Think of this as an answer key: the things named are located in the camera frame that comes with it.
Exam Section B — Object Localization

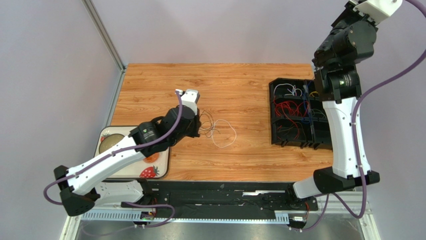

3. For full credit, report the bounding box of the black thin wire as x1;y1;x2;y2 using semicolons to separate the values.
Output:
198;109;221;139

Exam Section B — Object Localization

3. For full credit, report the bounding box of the dark brown wire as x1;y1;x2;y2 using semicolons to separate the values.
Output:
276;124;309;144

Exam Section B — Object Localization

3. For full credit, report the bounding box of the red wire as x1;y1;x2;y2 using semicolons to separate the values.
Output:
273;97;310;141

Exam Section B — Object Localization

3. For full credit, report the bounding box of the black compartment organizer bin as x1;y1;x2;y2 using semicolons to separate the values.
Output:
268;78;333;150

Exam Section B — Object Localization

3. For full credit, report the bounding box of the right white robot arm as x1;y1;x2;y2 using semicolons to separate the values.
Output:
288;0;381;199

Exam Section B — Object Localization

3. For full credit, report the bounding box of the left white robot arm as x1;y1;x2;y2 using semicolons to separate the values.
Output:
53;105;201;217

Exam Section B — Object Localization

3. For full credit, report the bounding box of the strawberry print white tray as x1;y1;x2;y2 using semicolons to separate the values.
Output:
94;125;171;179

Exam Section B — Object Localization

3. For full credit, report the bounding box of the cream enamel bowl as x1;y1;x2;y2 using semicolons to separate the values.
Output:
98;133;124;154

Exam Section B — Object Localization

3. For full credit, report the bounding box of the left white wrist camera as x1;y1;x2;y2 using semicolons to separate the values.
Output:
175;89;200;115

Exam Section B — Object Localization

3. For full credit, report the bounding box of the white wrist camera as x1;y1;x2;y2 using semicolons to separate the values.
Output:
353;0;403;26
175;89;200;115

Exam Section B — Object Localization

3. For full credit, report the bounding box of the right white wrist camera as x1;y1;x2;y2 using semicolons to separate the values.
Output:
353;0;403;26

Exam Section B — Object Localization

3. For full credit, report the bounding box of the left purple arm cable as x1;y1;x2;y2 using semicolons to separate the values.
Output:
43;89;184;229

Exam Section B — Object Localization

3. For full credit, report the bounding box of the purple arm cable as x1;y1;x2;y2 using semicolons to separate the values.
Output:
43;89;184;229
288;0;426;233

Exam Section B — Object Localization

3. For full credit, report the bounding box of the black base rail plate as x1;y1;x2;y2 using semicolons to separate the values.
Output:
135;179;319;221

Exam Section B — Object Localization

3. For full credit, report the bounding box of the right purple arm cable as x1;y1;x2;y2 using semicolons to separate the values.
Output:
288;0;426;233

